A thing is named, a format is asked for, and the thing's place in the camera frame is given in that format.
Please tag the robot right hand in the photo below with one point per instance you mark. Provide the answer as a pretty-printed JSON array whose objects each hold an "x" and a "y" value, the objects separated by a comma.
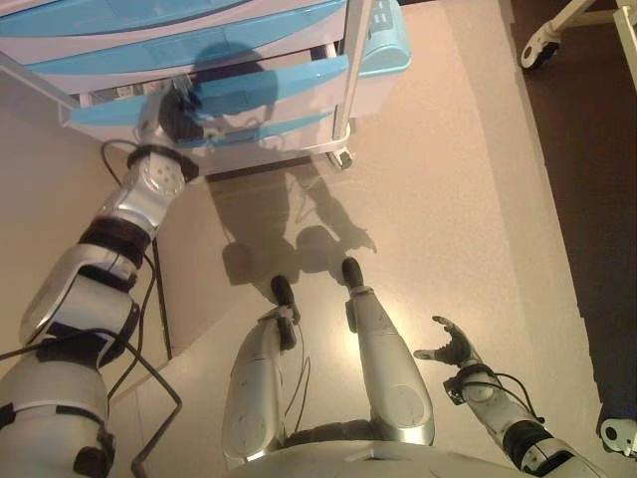
[{"x": 455, "y": 348}]

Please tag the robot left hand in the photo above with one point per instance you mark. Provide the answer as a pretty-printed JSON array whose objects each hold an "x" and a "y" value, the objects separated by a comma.
[{"x": 174, "y": 114}]

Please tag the blue front medicine drawer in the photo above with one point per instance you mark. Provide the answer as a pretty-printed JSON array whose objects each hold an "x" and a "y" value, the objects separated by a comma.
[{"x": 298, "y": 74}]

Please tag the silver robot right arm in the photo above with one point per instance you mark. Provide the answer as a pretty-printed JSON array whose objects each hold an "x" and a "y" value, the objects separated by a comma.
[{"x": 527, "y": 438}]

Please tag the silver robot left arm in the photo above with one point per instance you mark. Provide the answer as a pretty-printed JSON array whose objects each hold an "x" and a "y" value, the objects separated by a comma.
[{"x": 64, "y": 309}]

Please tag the blue front cart drawer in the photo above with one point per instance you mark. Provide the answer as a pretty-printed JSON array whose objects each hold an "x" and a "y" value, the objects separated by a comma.
[
  {"x": 124, "y": 55},
  {"x": 298, "y": 122},
  {"x": 99, "y": 25}
]

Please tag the grey robot torso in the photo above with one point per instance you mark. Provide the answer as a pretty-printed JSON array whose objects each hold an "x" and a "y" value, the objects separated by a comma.
[{"x": 373, "y": 460}]

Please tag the white medical cart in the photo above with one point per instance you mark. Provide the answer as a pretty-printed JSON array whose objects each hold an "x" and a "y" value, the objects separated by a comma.
[{"x": 351, "y": 74}]

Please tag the blue lid waste bin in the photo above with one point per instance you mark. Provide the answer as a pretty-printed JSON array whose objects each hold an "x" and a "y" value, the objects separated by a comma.
[{"x": 388, "y": 50}]

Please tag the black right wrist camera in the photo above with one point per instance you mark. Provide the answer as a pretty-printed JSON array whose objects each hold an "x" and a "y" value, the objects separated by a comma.
[{"x": 454, "y": 391}]

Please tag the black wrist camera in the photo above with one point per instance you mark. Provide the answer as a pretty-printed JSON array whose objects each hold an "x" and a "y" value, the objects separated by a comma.
[
  {"x": 191, "y": 169},
  {"x": 454, "y": 391}
]

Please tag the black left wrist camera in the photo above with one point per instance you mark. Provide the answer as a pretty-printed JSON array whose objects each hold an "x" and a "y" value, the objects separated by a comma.
[{"x": 191, "y": 169}]

